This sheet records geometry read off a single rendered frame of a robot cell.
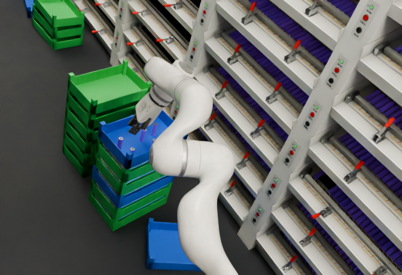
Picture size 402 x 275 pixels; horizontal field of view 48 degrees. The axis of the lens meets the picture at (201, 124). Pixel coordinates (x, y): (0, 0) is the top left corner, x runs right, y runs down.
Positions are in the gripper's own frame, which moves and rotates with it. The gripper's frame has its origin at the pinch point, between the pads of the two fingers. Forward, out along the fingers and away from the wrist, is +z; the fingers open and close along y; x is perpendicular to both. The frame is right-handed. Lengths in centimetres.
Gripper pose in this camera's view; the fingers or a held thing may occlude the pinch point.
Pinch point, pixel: (134, 125)
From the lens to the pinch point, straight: 170.0
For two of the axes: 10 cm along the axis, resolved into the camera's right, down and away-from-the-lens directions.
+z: -6.3, 6.4, 4.4
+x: 7.5, 3.6, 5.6
